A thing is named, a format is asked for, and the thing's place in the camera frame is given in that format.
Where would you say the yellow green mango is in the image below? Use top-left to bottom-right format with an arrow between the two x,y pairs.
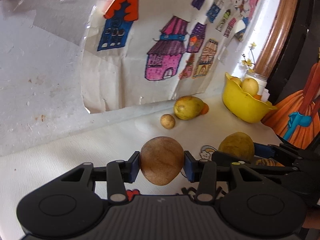
174,96 -> 204,120
218,132 -> 254,161

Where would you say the brown wooden door frame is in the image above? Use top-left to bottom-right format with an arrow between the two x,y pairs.
254,0 -> 298,77

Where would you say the bear and girl drawing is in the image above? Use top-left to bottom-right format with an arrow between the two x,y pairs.
228,0 -> 266,42

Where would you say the small orange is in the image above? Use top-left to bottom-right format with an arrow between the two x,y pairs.
200,103 -> 209,115

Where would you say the white paper roll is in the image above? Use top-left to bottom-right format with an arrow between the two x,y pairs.
261,88 -> 270,102

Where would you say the small brown round fruit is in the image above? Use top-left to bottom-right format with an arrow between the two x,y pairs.
160,114 -> 176,129

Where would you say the yellow pear in bowl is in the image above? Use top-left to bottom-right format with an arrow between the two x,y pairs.
240,77 -> 259,96

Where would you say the houses drawing paper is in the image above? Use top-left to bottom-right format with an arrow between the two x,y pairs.
81,0 -> 242,113

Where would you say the orange fruit in bowl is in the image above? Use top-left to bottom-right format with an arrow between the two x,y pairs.
253,95 -> 261,100

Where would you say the striped pepino melon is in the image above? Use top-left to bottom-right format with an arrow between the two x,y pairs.
255,158 -> 284,167

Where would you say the white jar with flowers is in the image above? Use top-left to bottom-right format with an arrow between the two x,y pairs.
241,42 -> 267,95

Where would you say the white printed table cloth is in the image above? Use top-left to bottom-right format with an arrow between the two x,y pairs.
1,96 -> 280,239

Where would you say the yellow plastic bowl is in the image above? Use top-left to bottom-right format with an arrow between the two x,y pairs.
222,72 -> 277,124

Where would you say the girl in orange dress painting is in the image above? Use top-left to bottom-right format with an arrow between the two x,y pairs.
261,62 -> 319,149

